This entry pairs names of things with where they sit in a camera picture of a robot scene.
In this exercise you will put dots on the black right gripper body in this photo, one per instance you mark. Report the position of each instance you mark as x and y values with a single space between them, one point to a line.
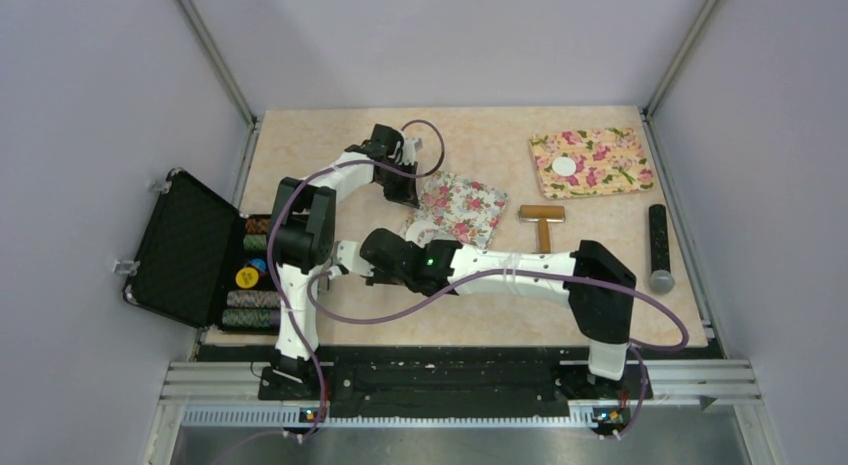
380 277

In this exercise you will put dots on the white dough piece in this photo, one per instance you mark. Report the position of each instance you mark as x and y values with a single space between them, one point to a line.
421 232

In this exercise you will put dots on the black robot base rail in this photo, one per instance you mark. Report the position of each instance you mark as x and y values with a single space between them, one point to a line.
451 382

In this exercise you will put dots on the yellow poker chip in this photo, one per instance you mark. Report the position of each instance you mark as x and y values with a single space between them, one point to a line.
247 277

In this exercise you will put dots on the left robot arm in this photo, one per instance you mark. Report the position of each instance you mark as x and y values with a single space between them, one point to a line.
301 239

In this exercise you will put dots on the blue poker chip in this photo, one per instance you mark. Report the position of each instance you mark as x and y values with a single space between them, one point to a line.
259 265

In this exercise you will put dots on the white floral tray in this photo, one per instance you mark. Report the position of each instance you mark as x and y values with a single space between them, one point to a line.
464 209

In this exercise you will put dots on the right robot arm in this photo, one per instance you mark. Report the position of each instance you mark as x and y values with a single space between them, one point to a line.
591 281

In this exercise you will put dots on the yellow floral tray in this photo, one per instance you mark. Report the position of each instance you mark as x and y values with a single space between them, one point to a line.
611 161

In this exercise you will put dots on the black poker chip case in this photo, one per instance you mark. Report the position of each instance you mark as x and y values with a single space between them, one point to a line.
190 251

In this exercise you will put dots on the flat round white wrapper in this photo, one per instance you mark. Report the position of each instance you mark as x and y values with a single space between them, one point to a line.
564 166

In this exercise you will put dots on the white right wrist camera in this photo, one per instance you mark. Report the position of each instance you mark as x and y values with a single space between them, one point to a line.
346 259

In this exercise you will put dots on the wooden dough roller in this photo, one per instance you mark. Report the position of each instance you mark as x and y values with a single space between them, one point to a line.
543 216

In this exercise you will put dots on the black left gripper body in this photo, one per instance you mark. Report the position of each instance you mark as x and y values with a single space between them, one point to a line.
396 186

